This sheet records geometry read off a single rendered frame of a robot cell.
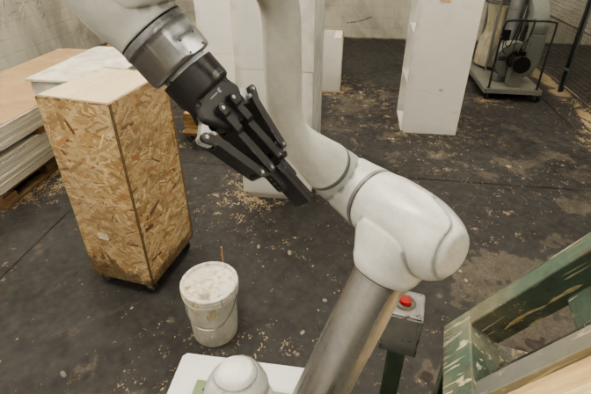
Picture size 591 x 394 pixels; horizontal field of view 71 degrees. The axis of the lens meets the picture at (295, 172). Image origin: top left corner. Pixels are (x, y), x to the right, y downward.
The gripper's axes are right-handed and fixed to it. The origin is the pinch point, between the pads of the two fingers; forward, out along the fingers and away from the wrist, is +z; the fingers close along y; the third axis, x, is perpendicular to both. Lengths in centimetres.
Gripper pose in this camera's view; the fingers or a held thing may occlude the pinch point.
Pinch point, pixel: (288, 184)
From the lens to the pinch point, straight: 58.0
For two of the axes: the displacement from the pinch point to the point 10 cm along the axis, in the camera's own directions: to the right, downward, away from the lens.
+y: 4.2, -6.4, 6.4
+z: 6.3, 7.1, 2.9
